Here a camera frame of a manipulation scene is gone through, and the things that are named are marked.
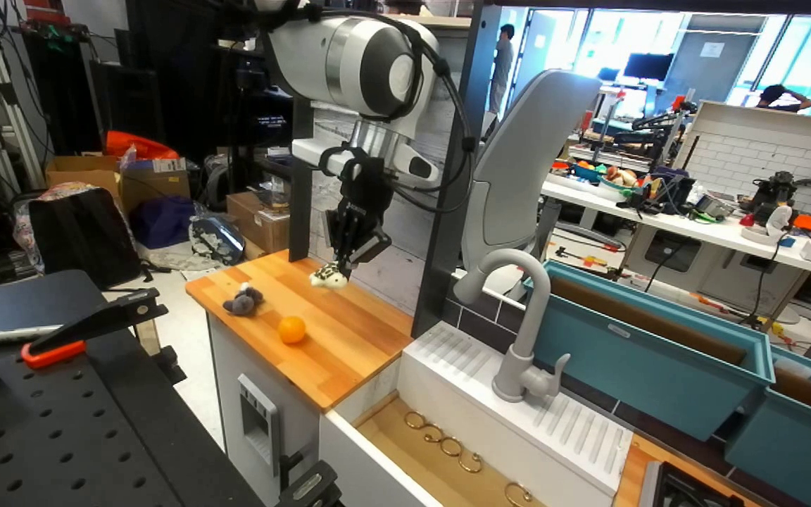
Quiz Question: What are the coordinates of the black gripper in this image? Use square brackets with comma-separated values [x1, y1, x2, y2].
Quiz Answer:
[325, 143, 396, 281]

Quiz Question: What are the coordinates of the wooden toy kitchen unit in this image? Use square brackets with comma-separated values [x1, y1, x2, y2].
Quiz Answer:
[183, 249, 774, 507]

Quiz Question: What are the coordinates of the small cardboard box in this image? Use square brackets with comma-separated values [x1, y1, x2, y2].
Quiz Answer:
[221, 189, 293, 260]

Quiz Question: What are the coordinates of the orange ball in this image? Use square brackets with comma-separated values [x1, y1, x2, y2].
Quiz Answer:
[276, 312, 308, 349]

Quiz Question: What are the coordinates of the white toy sink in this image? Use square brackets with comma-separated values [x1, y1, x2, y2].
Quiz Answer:
[314, 318, 635, 507]

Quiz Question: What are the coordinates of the blue bag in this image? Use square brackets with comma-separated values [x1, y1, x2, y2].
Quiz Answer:
[127, 195, 196, 250]

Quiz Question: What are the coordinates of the grey cabinet door panel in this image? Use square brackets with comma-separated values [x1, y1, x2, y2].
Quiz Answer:
[234, 371, 282, 480]

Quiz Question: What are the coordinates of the grey toy faucet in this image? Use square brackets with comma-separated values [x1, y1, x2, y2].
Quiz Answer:
[473, 249, 573, 412]

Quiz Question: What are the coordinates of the orange cloth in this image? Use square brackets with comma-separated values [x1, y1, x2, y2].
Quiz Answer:
[104, 127, 183, 164]

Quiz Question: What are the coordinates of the black storage cabinet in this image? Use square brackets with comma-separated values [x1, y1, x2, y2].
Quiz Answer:
[120, 0, 299, 164]

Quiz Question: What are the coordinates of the black bag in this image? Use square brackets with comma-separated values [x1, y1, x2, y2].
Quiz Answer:
[25, 182, 146, 291]

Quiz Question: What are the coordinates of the large cardboard box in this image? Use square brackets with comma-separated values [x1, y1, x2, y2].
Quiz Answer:
[42, 153, 193, 215]

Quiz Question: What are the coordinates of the teal shelf box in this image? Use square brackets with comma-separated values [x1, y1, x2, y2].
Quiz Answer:
[724, 349, 811, 507]
[528, 260, 779, 444]

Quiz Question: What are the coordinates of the black perforated table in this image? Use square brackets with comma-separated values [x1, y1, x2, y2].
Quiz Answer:
[0, 270, 268, 507]

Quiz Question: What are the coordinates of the white cluttered workbench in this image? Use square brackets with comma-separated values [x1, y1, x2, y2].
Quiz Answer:
[536, 170, 811, 277]

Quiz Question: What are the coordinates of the dark grey flat board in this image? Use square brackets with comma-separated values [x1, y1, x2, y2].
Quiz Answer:
[0, 268, 106, 344]

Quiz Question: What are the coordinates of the computer monitor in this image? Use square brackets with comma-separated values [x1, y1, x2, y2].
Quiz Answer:
[620, 50, 674, 85]

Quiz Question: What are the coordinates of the white pegboard panel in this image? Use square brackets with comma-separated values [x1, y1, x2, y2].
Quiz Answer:
[672, 98, 811, 205]

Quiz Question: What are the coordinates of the grey toy stove cooktop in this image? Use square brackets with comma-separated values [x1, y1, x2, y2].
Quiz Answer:
[641, 458, 765, 507]

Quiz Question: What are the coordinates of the seated person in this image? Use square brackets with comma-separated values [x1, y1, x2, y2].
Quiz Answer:
[755, 82, 811, 115]

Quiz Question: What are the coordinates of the thin black post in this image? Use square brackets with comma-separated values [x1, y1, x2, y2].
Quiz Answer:
[283, 92, 314, 265]

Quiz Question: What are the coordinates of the wide black frame post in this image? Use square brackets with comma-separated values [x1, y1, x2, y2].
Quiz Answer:
[411, 0, 504, 339]

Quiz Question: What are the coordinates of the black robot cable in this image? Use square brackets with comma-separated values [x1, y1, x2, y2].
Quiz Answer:
[393, 18, 476, 220]

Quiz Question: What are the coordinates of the black cabinet handle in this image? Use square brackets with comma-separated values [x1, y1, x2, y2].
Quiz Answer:
[279, 453, 342, 507]

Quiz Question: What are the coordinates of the orange handled black clamp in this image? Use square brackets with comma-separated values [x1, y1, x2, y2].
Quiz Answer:
[17, 287, 170, 371]

